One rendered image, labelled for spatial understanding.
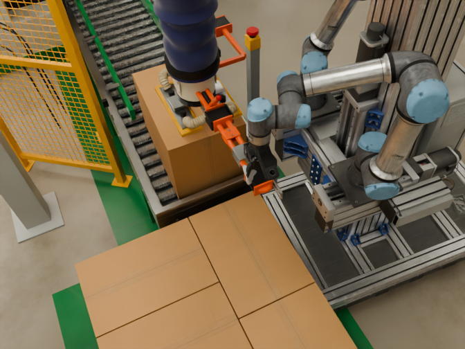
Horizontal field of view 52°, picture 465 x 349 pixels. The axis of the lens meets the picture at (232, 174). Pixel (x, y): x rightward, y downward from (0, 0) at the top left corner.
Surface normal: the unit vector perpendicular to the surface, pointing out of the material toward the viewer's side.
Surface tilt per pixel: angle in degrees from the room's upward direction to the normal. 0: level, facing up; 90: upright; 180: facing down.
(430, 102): 82
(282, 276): 0
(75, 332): 0
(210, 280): 0
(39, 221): 90
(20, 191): 90
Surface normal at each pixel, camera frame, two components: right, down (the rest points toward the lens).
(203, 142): 0.40, 0.72
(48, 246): -0.04, -0.61
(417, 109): 0.00, 0.71
